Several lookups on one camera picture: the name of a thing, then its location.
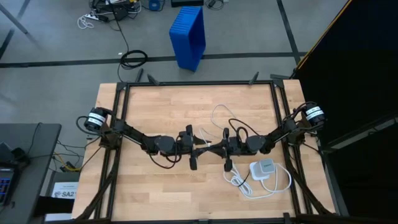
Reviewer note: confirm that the black aluminium table frame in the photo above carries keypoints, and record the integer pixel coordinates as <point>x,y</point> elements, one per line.
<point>199,83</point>

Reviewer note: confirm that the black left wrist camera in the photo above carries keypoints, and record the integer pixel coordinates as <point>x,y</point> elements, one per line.
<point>185,139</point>

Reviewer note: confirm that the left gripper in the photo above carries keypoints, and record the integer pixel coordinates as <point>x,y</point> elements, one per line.
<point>192,160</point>

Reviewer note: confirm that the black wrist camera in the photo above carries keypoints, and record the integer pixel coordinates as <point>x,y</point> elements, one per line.
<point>185,139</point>
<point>238,140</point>

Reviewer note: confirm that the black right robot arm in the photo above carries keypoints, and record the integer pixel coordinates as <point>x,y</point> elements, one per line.
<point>280,133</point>

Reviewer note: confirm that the blue round object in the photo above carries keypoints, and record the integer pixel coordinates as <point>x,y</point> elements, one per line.
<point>154,4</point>

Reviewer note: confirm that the grey side table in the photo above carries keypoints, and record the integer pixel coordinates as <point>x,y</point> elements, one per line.
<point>31,161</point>

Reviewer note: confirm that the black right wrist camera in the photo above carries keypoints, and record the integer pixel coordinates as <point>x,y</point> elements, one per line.
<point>238,140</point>

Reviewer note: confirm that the blue plastic bin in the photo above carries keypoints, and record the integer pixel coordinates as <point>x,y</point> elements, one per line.
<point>188,34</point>

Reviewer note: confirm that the black panel with yellow edge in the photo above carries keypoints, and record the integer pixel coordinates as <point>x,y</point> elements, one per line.
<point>357,77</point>

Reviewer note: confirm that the black power adapter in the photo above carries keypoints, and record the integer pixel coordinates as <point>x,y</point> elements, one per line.
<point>116,13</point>

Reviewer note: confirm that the black device on side table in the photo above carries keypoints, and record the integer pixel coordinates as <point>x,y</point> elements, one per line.
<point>14,155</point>

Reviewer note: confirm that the tablet with lit screen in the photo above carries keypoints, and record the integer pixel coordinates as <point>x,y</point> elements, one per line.
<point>5,188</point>

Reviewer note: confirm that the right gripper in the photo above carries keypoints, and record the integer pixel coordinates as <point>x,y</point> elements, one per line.
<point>228,163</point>

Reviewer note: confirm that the black flat box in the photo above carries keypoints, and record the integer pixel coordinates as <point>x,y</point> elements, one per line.
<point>187,2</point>

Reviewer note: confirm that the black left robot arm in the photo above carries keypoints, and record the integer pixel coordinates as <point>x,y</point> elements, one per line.
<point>133,133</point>

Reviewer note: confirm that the white printed paper sign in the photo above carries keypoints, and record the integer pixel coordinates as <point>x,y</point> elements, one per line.
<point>66,189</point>

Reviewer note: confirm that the white power strip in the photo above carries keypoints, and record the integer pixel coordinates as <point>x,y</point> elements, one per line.
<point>92,16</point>

